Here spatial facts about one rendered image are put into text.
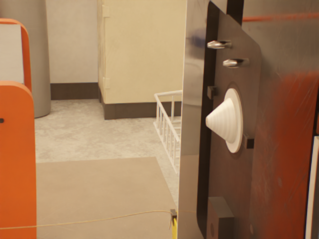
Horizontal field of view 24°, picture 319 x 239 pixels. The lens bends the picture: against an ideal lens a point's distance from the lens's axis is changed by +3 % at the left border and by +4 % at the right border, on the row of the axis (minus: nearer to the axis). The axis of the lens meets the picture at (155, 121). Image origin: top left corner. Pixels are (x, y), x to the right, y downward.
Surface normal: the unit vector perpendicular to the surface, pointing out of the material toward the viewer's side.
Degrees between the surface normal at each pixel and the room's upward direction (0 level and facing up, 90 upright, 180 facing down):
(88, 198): 0
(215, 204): 0
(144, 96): 90
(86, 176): 0
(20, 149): 90
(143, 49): 90
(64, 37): 90
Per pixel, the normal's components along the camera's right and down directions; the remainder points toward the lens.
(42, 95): 0.73, 0.26
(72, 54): 0.17, 0.37
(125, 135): 0.03, -0.93
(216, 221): -0.99, 0.04
